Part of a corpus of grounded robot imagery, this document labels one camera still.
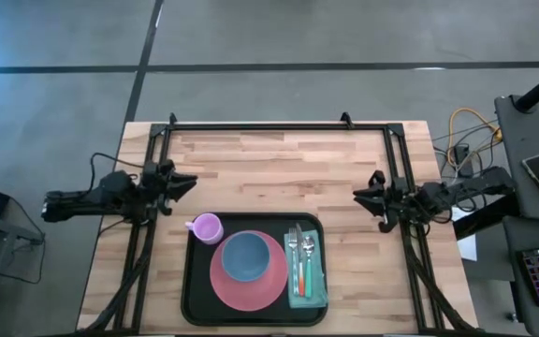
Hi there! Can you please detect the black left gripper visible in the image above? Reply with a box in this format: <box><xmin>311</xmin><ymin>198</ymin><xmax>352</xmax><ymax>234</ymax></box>
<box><xmin>142</xmin><ymin>159</ymin><xmax>199</xmax><ymax>216</ymax></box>

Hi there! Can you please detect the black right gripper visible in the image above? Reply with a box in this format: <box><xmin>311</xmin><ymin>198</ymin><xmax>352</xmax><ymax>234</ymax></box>
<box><xmin>352</xmin><ymin>170</ymin><xmax>421</xmax><ymax>234</ymax></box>

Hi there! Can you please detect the purple plastic cup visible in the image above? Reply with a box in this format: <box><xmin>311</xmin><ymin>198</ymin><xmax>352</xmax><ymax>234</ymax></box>
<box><xmin>184</xmin><ymin>212</ymin><xmax>225</xmax><ymax>245</ymax></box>

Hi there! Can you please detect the blue bowl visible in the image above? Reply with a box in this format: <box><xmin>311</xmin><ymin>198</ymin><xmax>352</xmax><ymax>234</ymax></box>
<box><xmin>221</xmin><ymin>232</ymin><xmax>271</xmax><ymax>283</ymax></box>

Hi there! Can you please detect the teal cloth napkin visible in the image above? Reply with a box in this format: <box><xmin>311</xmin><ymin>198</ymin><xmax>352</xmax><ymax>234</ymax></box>
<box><xmin>283</xmin><ymin>228</ymin><xmax>329</xmax><ymax>309</ymax></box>

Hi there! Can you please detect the green-handled spoon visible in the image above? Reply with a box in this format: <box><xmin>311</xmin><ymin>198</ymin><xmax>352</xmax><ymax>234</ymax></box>
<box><xmin>302</xmin><ymin>235</ymin><xmax>316</xmax><ymax>300</ymax></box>

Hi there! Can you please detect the patterned-handle fork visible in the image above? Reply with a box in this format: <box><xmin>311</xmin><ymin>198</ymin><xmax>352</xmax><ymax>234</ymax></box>
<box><xmin>287</xmin><ymin>227</ymin><xmax>300</xmax><ymax>297</ymax></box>

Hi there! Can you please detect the black plastic tray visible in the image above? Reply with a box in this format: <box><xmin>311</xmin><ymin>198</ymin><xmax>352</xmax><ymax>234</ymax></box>
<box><xmin>180</xmin><ymin>212</ymin><xmax>330</xmax><ymax>328</ymax></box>

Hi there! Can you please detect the pink plate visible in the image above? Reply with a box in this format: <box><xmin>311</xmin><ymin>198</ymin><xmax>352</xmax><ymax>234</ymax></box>
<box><xmin>209</xmin><ymin>229</ymin><xmax>289</xmax><ymax>313</ymax></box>

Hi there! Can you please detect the black power adapter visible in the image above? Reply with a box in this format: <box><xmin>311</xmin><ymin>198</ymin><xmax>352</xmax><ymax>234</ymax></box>
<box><xmin>454</xmin><ymin>143</ymin><xmax>474</xmax><ymax>179</ymax></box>

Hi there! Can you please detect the white paper sheet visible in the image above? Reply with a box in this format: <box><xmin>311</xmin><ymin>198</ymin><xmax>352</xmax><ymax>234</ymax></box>
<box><xmin>449</xmin><ymin>205</ymin><xmax>479</xmax><ymax>262</ymax></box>

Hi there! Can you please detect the black diagonal desk bar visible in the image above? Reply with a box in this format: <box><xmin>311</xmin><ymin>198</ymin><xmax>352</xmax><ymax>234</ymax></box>
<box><xmin>451</xmin><ymin>194</ymin><xmax>519</xmax><ymax>241</ymax></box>

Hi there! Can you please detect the dark grey keyboard desk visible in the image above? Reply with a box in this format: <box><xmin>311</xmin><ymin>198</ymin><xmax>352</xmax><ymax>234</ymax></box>
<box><xmin>502</xmin><ymin>214</ymin><xmax>539</xmax><ymax>337</ymax></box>

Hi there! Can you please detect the dark grey side desk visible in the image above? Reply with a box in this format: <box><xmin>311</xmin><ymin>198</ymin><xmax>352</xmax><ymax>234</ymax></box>
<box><xmin>493</xmin><ymin>95</ymin><xmax>539</xmax><ymax>221</ymax></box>

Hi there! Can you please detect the grey equipment stand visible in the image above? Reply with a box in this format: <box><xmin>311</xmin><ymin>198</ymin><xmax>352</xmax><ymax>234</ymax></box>
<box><xmin>0</xmin><ymin>210</ymin><xmax>46</xmax><ymax>337</ymax></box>

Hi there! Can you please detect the black metal table frame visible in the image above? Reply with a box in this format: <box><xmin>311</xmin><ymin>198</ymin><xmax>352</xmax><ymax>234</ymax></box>
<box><xmin>81</xmin><ymin>111</ymin><xmax>481</xmax><ymax>336</ymax></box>

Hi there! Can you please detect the yellow cable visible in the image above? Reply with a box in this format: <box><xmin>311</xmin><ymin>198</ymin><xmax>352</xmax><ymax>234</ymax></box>
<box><xmin>447</xmin><ymin>107</ymin><xmax>504</xmax><ymax>169</ymax></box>

